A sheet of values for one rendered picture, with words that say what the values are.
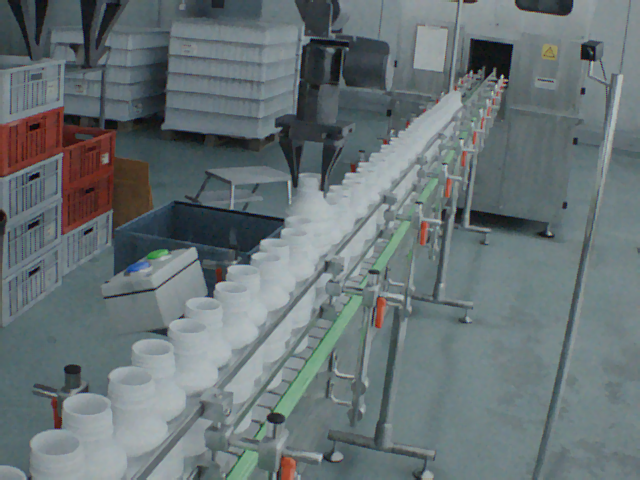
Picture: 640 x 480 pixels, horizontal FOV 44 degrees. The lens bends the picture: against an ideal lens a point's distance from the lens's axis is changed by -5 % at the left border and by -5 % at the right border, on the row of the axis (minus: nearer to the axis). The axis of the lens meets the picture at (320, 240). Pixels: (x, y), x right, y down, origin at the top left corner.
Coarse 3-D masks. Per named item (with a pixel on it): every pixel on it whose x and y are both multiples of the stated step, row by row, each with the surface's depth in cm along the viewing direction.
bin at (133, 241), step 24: (144, 216) 187; (168, 216) 201; (192, 216) 202; (216, 216) 201; (240, 216) 199; (264, 216) 198; (120, 240) 175; (144, 240) 173; (168, 240) 171; (192, 240) 204; (216, 240) 202; (240, 240) 201; (120, 264) 176
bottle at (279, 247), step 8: (264, 240) 104; (272, 240) 104; (280, 240) 104; (264, 248) 102; (272, 248) 101; (280, 248) 101; (288, 248) 103; (280, 256) 102; (288, 256) 103; (288, 272) 103; (280, 280) 102; (288, 280) 103; (288, 288) 102; (288, 320) 104; (288, 328) 105; (288, 336) 105; (288, 344) 106; (288, 360) 107
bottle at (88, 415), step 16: (64, 400) 59; (80, 400) 61; (96, 400) 61; (64, 416) 59; (80, 416) 58; (96, 416) 58; (80, 432) 58; (96, 432) 58; (96, 448) 59; (112, 448) 60; (96, 464) 58; (112, 464) 59
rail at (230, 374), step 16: (432, 144) 226; (416, 160) 196; (400, 208) 181; (384, 224) 163; (320, 272) 111; (352, 272) 136; (304, 288) 104; (288, 304) 98; (272, 320) 92; (304, 336) 108; (288, 352) 101; (240, 368) 82; (224, 384) 78; (256, 400) 90; (192, 416) 70; (240, 416) 85; (176, 432) 67; (160, 448) 64; (144, 464) 62
